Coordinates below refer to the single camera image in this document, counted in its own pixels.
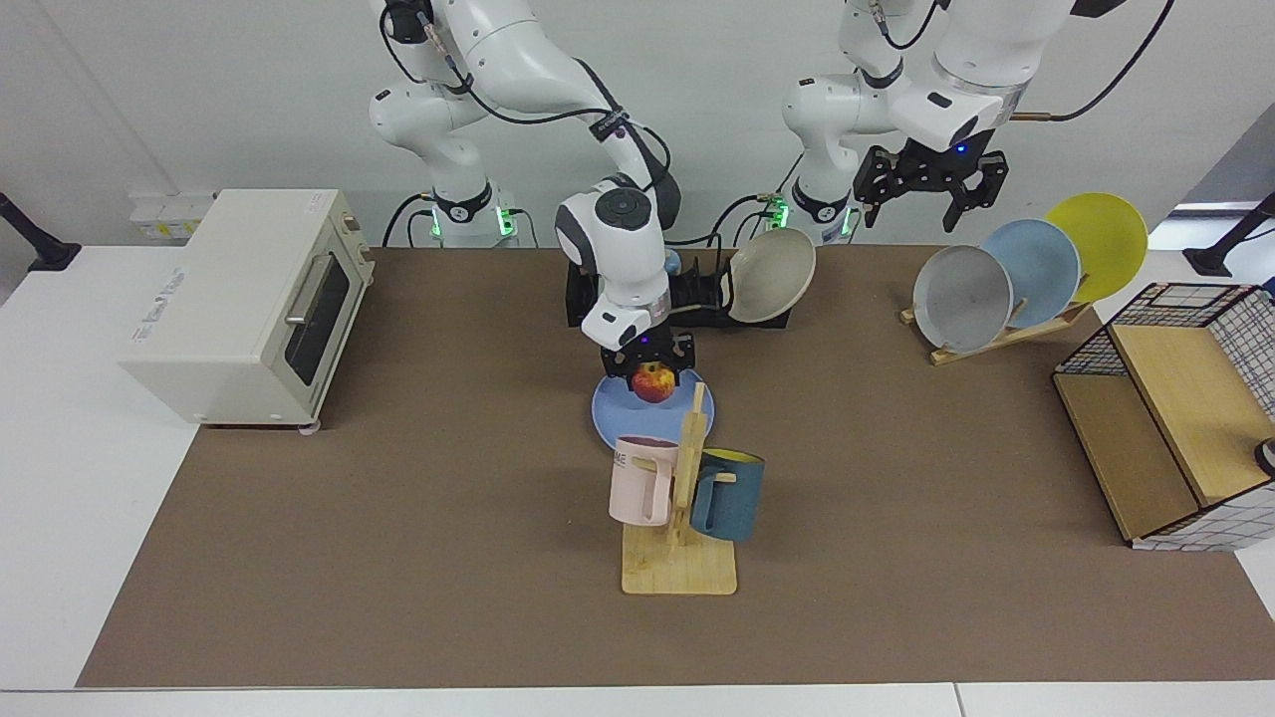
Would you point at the wooden cup stand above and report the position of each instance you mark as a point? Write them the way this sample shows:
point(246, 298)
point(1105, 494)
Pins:
point(682, 573)

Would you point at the grey plate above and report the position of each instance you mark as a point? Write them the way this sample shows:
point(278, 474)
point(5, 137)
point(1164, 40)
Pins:
point(961, 299)

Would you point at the beige plate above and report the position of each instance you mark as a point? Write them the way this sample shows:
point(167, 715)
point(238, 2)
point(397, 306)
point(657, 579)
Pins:
point(772, 279)

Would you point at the small blue round thing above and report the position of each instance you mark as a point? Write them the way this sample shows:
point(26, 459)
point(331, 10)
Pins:
point(673, 261)

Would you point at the dark blue cup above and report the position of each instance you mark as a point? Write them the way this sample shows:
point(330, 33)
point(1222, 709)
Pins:
point(732, 503)

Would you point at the yellow plate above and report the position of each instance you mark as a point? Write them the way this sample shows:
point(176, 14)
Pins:
point(1106, 234)

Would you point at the light blue plate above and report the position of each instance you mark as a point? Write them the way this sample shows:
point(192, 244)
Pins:
point(1041, 264)

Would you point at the brown table cloth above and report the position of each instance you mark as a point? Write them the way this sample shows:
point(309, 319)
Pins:
point(398, 597)

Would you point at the black camera stand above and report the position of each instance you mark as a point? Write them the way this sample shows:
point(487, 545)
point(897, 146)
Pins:
point(40, 254)
point(1220, 257)

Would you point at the pink cup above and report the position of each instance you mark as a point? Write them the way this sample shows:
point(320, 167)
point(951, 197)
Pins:
point(633, 488)

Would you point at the wooden plate rack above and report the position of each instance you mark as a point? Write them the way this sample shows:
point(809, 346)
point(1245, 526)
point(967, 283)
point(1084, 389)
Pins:
point(996, 341)

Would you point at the black dish rack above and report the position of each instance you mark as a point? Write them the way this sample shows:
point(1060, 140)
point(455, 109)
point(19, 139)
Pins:
point(697, 311)

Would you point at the pale toaster oven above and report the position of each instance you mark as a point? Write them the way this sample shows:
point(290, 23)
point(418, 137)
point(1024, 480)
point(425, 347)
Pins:
point(229, 319)

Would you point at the red yellow apple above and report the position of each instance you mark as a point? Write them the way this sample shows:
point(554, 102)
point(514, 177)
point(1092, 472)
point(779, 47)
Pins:
point(653, 384)

